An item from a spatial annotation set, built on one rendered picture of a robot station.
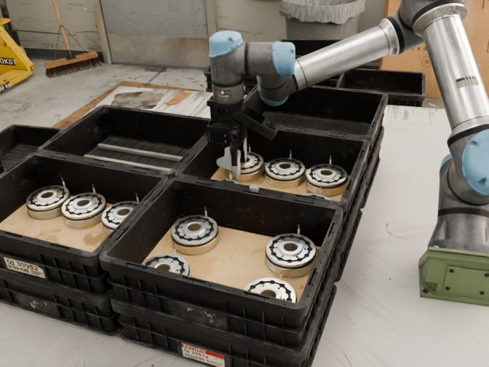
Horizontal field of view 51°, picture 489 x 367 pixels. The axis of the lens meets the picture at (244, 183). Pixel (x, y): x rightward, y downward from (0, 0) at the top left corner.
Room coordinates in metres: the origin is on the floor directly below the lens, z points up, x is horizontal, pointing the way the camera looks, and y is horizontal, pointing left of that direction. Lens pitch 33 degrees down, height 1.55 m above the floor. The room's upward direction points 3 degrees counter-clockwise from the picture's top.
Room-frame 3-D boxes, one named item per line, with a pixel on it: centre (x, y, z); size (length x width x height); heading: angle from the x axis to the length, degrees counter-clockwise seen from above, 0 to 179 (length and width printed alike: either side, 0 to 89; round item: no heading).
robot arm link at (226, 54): (1.15, 0.02, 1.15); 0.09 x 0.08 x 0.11; 81
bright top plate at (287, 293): (0.68, -0.03, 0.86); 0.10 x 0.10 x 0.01
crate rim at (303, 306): (0.79, 0.04, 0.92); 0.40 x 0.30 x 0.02; 67
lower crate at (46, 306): (0.95, 0.41, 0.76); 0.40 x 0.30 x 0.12; 67
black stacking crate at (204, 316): (0.79, 0.04, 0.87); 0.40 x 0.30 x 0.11; 67
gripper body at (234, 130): (1.15, 0.03, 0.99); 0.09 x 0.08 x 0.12; 71
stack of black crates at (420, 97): (2.30, -0.68, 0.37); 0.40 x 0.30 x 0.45; 72
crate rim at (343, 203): (1.07, -0.08, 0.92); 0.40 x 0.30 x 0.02; 67
